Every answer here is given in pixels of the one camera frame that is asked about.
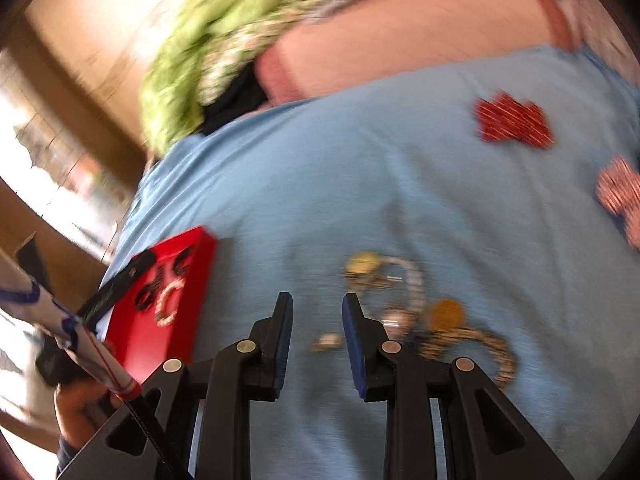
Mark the pink white scrunchie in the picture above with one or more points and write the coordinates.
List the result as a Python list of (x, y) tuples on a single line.
[(617, 191)]

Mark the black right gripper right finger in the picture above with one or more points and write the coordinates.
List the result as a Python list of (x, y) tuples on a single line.
[(386, 371)]

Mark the pink mattress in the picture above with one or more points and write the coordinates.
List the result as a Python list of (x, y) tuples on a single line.
[(374, 39)]

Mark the red bead hair clip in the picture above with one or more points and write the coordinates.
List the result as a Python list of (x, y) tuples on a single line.
[(504, 118)]

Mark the person's left hand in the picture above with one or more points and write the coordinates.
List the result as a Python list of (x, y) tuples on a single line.
[(71, 402)]

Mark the red jewelry tray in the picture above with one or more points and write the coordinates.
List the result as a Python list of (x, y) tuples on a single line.
[(157, 319)]

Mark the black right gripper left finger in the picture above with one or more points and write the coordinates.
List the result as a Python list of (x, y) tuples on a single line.
[(250, 370)]

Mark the blue towel cloth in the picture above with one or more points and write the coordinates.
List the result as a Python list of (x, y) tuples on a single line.
[(398, 167)]

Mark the green quilted blanket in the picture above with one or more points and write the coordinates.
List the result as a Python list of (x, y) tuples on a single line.
[(169, 94)]

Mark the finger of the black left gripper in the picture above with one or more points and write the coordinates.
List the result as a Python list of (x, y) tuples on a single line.
[(116, 288)]

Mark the green white patterned blanket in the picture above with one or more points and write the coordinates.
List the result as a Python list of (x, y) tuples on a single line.
[(247, 30)]

